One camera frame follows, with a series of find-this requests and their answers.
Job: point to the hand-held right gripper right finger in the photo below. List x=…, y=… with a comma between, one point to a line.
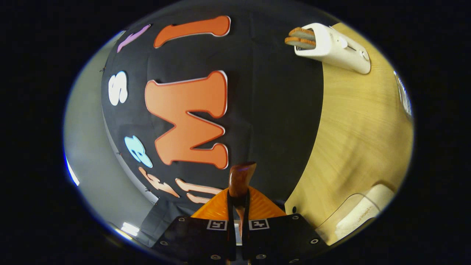
x=245, y=228

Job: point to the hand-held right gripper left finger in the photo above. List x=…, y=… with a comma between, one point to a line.
x=231, y=228

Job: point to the brown wooden spoon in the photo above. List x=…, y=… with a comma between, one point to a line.
x=241, y=178

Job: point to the white rice cooker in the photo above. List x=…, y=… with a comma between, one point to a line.
x=375, y=200

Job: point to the black backdrop cloth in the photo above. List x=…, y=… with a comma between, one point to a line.
x=272, y=121

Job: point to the white toaster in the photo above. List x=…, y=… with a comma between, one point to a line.
x=338, y=46

